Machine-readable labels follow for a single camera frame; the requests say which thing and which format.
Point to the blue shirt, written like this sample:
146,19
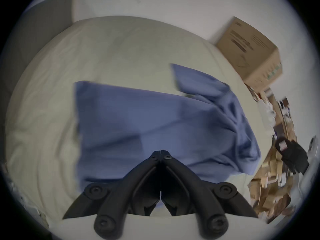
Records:
140,124

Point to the brown cardboard carton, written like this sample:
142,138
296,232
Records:
252,54

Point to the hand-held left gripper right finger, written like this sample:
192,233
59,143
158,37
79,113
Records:
205,199

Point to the grey padded headboard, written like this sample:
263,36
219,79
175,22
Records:
35,34

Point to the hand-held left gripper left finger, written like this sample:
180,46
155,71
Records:
117,199

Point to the pile of cardboard pieces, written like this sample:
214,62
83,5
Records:
272,191

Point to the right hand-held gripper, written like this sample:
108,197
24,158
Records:
314,146

